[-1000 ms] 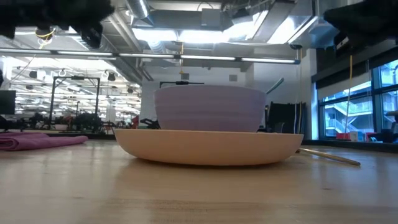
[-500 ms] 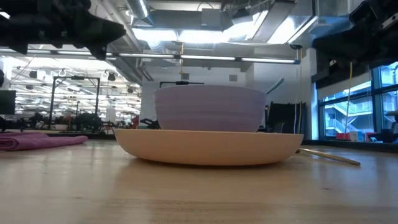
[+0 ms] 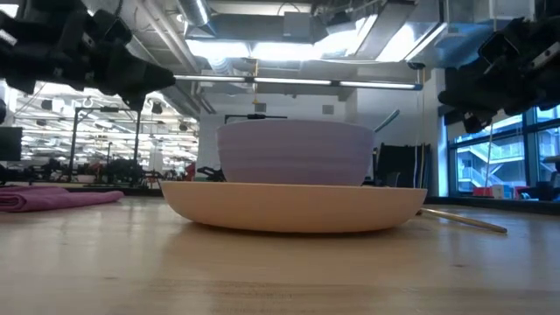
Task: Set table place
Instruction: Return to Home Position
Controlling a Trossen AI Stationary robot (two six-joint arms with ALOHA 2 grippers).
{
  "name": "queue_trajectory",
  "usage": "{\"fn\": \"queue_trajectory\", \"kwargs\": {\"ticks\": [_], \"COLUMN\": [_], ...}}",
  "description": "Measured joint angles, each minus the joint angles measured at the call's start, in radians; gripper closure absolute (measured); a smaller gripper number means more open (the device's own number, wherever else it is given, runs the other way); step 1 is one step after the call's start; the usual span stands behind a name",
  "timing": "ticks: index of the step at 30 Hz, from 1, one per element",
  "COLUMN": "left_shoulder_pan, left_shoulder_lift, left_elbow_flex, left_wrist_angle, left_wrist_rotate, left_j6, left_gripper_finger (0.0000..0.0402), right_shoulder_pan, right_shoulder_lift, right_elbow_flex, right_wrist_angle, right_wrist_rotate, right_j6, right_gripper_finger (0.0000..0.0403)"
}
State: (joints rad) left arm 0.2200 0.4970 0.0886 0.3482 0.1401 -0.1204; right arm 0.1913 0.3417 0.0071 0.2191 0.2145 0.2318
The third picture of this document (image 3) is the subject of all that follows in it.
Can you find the black distant station frame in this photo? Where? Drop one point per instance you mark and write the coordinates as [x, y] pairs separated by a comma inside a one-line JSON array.
[[74, 144]]

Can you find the pink cloth napkin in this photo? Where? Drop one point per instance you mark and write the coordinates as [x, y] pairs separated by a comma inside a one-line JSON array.
[[52, 199]]

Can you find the silver ceiling air duct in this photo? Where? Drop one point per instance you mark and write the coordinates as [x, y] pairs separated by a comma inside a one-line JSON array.
[[194, 13]]

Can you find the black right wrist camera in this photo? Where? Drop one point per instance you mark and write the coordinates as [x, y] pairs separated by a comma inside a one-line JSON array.
[[499, 44]]

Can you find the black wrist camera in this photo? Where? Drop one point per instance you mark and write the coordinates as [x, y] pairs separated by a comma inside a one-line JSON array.
[[499, 44], [111, 28]]

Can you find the lavender bowl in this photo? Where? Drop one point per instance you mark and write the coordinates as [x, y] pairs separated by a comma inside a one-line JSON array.
[[295, 153]]

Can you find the red plastic bin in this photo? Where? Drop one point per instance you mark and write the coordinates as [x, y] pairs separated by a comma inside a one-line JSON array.
[[482, 191]]

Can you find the long ceiling light fixture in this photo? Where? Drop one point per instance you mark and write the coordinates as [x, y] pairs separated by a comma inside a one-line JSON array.
[[297, 81]]

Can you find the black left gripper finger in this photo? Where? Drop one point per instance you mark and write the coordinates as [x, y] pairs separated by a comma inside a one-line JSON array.
[[135, 101], [144, 74]]

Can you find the dark computer monitor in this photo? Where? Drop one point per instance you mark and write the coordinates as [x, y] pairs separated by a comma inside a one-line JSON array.
[[10, 143]]

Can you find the small white box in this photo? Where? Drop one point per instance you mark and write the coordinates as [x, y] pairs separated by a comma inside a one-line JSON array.
[[498, 191]]

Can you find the gold metal fork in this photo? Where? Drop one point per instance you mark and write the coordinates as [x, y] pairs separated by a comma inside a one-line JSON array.
[[464, 220]]

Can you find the black distant overhead boom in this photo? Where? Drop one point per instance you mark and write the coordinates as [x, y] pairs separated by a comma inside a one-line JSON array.
[[256, 116]]

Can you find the peach round plate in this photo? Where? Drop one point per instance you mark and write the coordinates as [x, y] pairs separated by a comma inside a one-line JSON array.
[[293, 207]]

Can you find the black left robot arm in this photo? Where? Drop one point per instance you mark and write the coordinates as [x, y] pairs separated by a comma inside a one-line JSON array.
[[9, 48]]

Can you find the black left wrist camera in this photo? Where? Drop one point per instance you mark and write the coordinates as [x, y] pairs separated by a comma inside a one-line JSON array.
[[111, 28]]

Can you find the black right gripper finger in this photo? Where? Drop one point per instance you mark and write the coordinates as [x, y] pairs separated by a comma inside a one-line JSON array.
[[479, 122], [468, 94]]

